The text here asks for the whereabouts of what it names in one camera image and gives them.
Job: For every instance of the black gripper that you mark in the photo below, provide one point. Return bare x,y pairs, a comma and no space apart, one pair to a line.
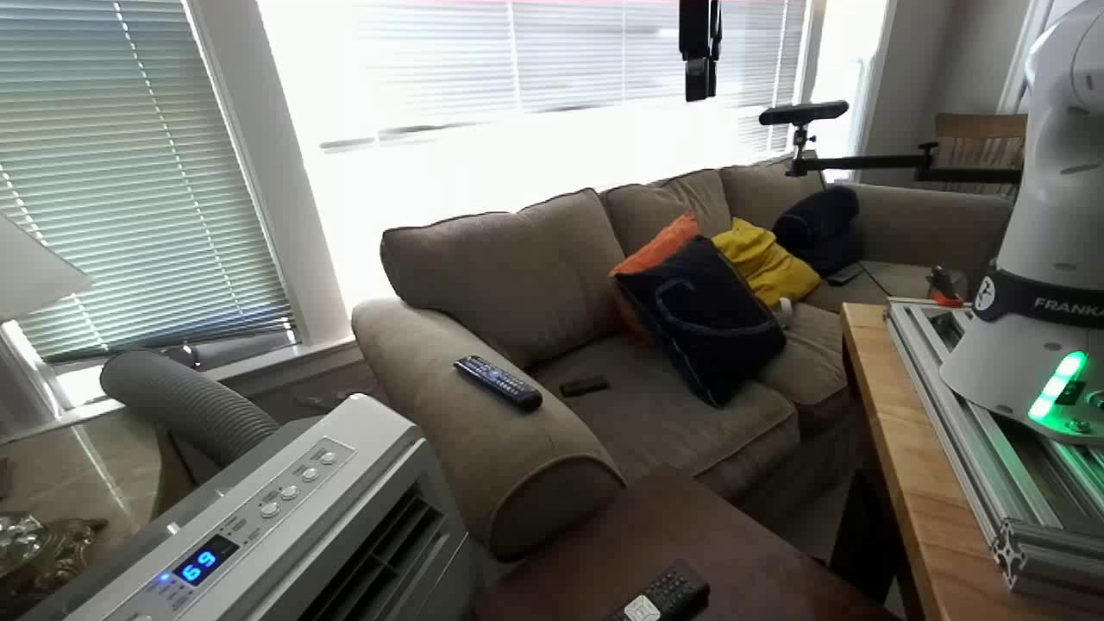
700,25

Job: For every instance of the white portable air conditioner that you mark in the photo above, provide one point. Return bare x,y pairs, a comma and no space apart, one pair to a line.
288,520

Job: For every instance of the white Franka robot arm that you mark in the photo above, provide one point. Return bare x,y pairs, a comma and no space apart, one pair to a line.
1055,194

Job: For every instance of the orange pillow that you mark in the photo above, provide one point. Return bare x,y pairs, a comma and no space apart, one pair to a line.
657,241

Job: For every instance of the white window blinds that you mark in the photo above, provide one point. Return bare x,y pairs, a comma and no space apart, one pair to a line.
127,173
518,55

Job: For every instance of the dark navy blanket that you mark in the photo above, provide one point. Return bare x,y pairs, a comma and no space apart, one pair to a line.
819,226

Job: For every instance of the yellow blanket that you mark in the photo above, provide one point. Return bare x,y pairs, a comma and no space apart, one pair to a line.
763,263

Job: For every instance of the navy square pillow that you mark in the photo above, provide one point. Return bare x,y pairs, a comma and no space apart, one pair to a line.
708,329

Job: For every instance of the beige fabric sofa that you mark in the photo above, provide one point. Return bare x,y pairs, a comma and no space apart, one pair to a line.
518,278

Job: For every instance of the small black remote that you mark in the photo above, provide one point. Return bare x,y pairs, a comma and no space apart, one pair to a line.
586,387

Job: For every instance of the long black remote control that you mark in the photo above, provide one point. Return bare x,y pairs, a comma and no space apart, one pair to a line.
498,382

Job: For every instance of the light wooden table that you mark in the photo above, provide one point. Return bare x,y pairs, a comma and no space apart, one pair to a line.
918,483

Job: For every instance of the dark brown side table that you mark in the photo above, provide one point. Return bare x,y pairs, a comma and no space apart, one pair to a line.
609,553

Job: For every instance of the black and white remote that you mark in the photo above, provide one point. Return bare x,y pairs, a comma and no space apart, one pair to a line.
672,592

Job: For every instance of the crystal lamp with white shade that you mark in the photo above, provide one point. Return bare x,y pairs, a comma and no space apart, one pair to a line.
28,278

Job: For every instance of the black stereo camera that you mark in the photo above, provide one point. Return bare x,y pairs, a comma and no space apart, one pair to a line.
802,110

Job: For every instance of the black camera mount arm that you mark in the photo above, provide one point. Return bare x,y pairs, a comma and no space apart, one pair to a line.
884,162

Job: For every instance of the aluminium rail frame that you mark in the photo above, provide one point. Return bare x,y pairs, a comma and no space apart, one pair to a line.
988,483

